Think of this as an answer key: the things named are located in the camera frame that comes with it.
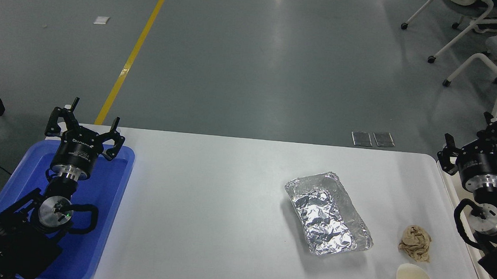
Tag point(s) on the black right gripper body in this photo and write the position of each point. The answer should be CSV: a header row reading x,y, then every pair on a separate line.
x,y
482,167

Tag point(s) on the blue plastic tray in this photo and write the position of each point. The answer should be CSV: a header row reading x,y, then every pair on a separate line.
x,y
108,199

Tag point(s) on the crumpled foil tray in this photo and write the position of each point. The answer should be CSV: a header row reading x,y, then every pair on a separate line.
x,y
326,219

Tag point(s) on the metal floor plate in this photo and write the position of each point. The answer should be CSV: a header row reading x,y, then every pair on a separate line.
x,y
383,139
362,138

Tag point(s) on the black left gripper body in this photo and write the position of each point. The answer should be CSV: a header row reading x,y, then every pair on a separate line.
x,y
75,151

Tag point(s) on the crumpled tan paper ball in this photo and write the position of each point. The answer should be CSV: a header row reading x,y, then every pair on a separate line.
x,y
416,243

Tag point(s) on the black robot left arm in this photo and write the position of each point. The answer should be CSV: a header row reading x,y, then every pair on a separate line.
x,y
13,245

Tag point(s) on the white paper scrap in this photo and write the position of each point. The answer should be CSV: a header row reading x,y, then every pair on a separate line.
x,y
101,20

